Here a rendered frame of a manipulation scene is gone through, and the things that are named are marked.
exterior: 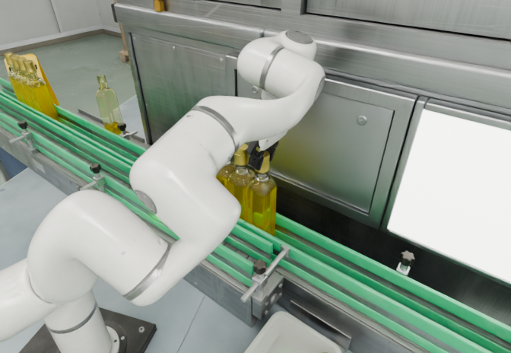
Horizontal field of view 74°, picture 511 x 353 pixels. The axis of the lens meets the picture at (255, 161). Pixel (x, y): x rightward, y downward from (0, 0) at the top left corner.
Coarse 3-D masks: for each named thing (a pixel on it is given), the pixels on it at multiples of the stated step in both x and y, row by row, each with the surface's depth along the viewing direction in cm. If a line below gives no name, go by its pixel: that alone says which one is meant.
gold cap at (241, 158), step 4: (244, 144) 81; (240, 148) 79; (244, 148) 79; (236, 152) 79; (240, 152) 79; (244, 152) 79; (236, 156) 80; (240, 156) 79; (244, 156) 80; (248, 156) 81; (236, 160) 80; (240, 160) 80; (244, 160) 80; (248, 160) 82; (236, 164) 81; (240, 164) 81; (244, 164) 81
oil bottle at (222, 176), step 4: (228, 164) 86; (232, 164) 86; (224, 168) 85; (228, 168) 85; (232, 168) 86; (220, 172) 86; (224, 172) 85; (228, 172) 85; (216, 176) 87; (220, 176) 86; (224, 176) 85; (220, 180) 87; (224, 180) 86; (224, 184) 86
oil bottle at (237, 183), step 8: (248, 168) 85; (232, 176) 83; (240, 176) 82; (248, 176) 83; (232, 184) 84; (240, 184) 82; (232, 192) 86; (240, 192) 84; (240, 200) 85; (240, 216) 88
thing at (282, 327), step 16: (272, 320) 78; (288, 320) 79; (256, 336) 75; (272, 336) 80; (288, 336) 81; (304, 336) 78; (320, 336) 75; (256, 352) 75; (272, 352) 79; (288, 352) 79; (304, 352) 79; (320, 352) 76; (336, 352) 72
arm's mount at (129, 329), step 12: (108, 312) 87; (108, 324) 84; (120, 324) 84; (132, 324) 84; (144, 324) 84; (36, 336) 82; (48, 336) 82; (120, 336) 81; (132, 336) 82; (144, 336) 82; (24, 348) 79; (36, 348) 79; (48, 348) 79; (120, 348) 79; (132, 348) 79; (144, 348) 81
